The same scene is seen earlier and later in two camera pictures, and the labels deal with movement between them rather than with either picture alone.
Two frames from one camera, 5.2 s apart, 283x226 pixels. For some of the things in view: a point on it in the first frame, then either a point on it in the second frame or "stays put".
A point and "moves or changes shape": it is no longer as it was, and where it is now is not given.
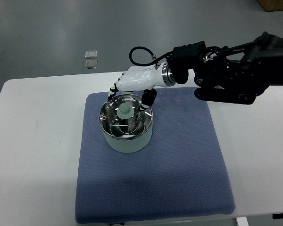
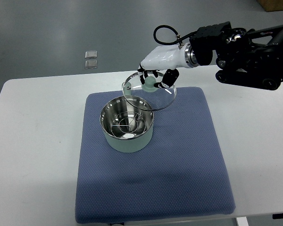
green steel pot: [126, 130] stays put
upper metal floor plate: [91, 54] stays put
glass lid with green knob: [120, 117] moves or changes shape
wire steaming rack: [130, 127] stays put
